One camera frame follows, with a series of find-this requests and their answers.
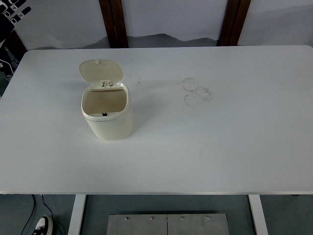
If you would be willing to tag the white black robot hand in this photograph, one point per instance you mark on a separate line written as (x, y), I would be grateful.
(7, 23)

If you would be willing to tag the cream plastic trash bin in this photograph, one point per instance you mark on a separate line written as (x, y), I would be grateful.
(110, 122)

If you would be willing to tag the person's foot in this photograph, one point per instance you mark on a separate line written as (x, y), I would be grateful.
(44, 224)

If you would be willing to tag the white table leg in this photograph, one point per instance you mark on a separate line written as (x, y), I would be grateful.
(77, 215)
(258, 215)

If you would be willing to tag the grey metal plate with screws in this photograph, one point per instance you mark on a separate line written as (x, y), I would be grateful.
(198, 226)
(137, 226)

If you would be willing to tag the brown wooden frame post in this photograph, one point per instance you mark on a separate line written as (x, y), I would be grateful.
(115, 24)
(233, 24)

